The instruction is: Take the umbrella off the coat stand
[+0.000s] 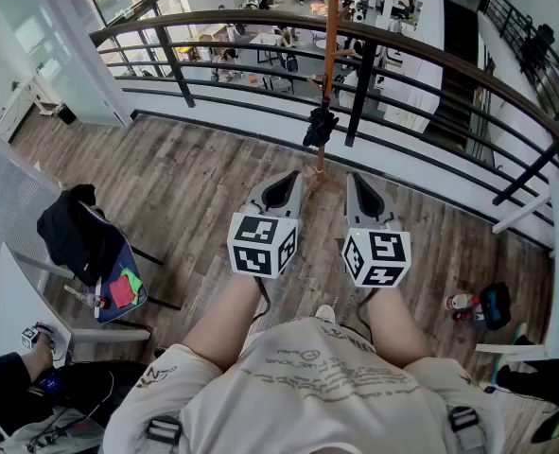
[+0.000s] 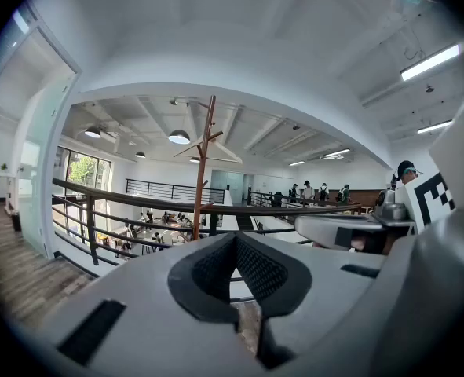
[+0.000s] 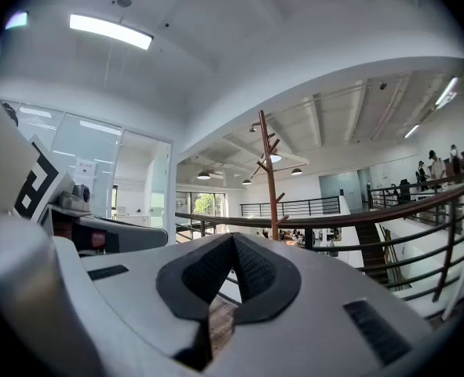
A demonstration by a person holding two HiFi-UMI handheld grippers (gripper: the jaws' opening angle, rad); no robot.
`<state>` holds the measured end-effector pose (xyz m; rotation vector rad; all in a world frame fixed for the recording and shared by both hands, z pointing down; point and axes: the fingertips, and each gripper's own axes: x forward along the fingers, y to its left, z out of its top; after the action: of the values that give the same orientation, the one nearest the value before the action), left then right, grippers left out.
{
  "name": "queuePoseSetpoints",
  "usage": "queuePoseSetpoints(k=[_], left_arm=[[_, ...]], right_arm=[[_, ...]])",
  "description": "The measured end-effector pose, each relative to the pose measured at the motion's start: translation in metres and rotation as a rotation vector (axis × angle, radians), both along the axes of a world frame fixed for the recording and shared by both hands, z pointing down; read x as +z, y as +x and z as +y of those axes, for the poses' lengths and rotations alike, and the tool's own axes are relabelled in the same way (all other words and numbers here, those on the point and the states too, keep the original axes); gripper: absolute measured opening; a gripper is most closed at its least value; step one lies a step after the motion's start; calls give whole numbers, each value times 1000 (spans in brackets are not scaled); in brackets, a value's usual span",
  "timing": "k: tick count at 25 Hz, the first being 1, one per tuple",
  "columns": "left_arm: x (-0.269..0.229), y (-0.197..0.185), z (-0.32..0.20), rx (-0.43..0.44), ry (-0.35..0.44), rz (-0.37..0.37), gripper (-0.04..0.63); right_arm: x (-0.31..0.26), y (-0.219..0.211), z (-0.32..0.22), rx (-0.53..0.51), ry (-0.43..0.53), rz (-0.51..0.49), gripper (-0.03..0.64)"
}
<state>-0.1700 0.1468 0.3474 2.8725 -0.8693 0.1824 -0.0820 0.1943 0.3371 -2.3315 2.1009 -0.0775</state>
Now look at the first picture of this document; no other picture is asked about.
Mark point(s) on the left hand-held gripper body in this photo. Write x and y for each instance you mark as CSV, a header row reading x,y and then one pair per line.
x,y
260,244

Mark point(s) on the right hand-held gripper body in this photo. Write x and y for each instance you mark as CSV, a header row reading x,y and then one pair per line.
x,y
383,253

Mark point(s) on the brown wooden coat rack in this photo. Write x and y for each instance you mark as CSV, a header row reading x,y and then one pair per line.
x,y
332,26

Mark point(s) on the person's right forearm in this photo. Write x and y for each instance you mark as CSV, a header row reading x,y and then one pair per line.
x,y
395,324

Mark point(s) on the person's left forearm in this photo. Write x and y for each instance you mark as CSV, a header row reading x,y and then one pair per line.
x,y
222,319

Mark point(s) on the person's white shoe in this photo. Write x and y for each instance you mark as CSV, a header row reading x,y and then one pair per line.
x,y
326,312

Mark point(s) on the red and white can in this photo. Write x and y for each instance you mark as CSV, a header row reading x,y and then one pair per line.
x,y
459,301

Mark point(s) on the black and blue bag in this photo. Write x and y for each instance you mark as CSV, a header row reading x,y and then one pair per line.
x,y
494,305

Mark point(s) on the green cloth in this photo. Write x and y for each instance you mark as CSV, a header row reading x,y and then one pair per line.
x,y
135,279

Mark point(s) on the blue padded chair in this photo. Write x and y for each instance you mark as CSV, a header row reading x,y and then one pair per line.
x,y
127,260

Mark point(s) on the red cloth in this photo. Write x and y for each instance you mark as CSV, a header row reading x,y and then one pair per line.
x,y
122,292

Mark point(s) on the person's beige printed t-shirt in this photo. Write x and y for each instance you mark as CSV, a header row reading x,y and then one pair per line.
x,y
307,395

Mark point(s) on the clear bottle with red cap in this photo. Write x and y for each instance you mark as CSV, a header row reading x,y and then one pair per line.
x,y
87,298

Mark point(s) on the dark staircase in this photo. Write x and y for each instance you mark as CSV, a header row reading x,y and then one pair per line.
x,y
459,88

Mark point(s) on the black jacket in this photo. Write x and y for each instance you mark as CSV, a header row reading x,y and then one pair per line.
x,y
71,234

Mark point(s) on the black railing with wooden top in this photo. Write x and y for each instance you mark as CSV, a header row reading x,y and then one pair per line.
x,y
260,17

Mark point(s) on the black waste bin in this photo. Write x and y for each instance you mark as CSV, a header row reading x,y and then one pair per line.
x,y
66,115

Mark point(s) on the grey bag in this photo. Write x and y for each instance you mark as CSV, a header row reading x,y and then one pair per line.
x,y
61,433

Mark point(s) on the white low cabinet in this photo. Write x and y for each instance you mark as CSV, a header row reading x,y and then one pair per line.
x,y
14,107

